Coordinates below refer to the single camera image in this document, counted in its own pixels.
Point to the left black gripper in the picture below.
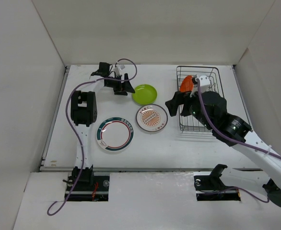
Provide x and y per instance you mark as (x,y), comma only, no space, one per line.
(122,88)

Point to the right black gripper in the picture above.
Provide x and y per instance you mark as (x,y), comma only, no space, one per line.
(180,98)

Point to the green plastic plate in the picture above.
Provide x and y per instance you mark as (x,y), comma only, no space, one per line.
(144,94)

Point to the orange plastic plate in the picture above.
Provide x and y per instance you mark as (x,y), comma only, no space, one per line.
(187,84)

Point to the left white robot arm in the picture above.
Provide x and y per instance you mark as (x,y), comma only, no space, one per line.
(81,113)

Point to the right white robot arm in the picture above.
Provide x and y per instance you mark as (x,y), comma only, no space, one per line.
(210,109)

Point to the white plate orange sunburst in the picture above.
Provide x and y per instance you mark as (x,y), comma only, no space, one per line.
(151,118)

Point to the white plate teal rim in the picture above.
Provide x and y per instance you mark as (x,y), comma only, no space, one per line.
(115,134)

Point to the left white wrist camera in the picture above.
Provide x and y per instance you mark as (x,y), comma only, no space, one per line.
(118,70)

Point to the dark wire dish rack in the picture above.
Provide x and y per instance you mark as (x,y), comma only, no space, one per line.
(189,123)

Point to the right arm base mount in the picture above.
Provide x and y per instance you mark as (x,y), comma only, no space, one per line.
(211,188)

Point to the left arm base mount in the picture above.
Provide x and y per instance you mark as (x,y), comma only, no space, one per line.
(96,192)

